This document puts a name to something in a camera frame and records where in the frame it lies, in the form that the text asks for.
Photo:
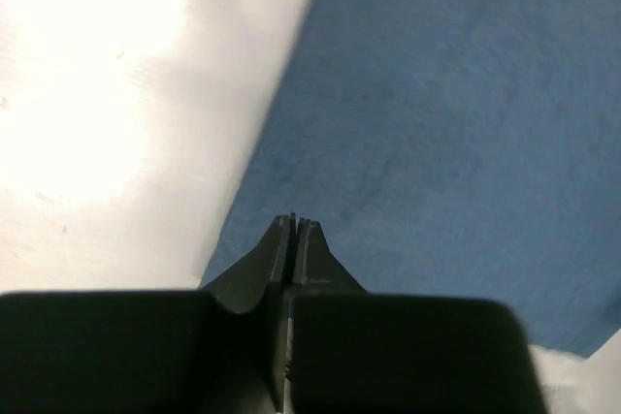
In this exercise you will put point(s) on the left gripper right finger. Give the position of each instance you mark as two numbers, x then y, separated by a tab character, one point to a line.
315	267

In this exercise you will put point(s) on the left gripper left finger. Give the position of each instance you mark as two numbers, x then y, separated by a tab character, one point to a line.
248	341

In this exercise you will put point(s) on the blue cloth napkin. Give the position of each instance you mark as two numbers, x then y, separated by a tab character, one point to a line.
454	147

